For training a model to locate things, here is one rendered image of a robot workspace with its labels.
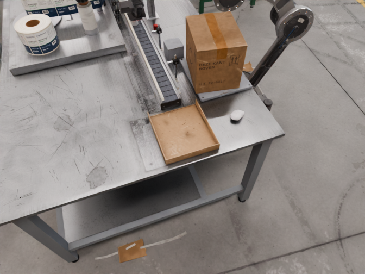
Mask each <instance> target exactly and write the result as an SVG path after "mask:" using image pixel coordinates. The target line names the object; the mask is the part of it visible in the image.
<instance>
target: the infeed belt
mask: <svg viewBox="0 0 365 274"><path fill-rule="evenodd" d="M138 23H139V25H138V26H136V27H133V29H134V31H135V34H136V36H137V38H138V40H139V43H140V45H141V47H142V49H143V52H144V54H145V56H146V58H147V60H148V63H149V65H150V68H151V69H152V72H153V74H154V77H155V79H156V81H157V83H158V86H159V88H160V90H161V92H162V95H163V97H164V101H162V103H163V104H164V103H167V102H171V101H175V100H178V97H177V95H176V93H175V91H174V89H173V87H172V85H171V82H170V81H169V79H168V77H167V74H166V72H165V70H164V68H163V66H162V64H161V62H160V60H159V57H158V55H157V53H156V51H155V49H154V47H153V45H152V43H151V41H150V39H149V37H148V35H147V33H146V31H145V29H144V27H143V25H142V22H141V20H138Z"/></svg>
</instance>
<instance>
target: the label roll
mask: <svg viewBox="0 0 365 274"><path fill-rule="evenodd" d="M14 28H15V30H16V32H17V34H18V36H19V38H20V40H21V41H22V43H23V45H24V47H25V49H26V51H27V52H28V53H29V54H32V55H45V54H48V53H51V52H53V51H54V50H56V49H57V48H58V47H59V45H60V40H59V38H58V35H57V33H56V31H55V28H54V26H53V24H52V21H51V18H50V17H49V16H47V15H45V14H31V15H27V16H25V17H23V18H21V19H19V20H18V21H17V22H16V23H15V25H14Z"/></svg>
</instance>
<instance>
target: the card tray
mask: <svg viewBox="0 0 365 274"><path fill-rule="evenodd" d="M147 113H148V112H147ZM148 118H149V120H150V124H151V125H152V129H153V131H154V134H155V137H156V139H157V142H158V144H159V147H160V150H161V153H162V155H163V158H164V160H165V163H166V165H168V164H171V163H174V162H178V161H181V160H184V159H187V158H190V157H194V156H197V155H200V154H203V153H206V152H210V151H213V150H216V149H219V147H220V143H219V141H218V139H217V137H216V135H215V133H214V131H213V129H212V128H211V126H210V124H209V122H208V120H207V118H206V116H205V114H204V113H203V111H202V109H201V107H200V105H199V103H198V101H197V99H196V103H195V104H193V105H189V106H186V107H182V108H179V109H174V110H171V111H167V112H164V113H161V114H156V115H153V116H149V113H148Z"/></svg>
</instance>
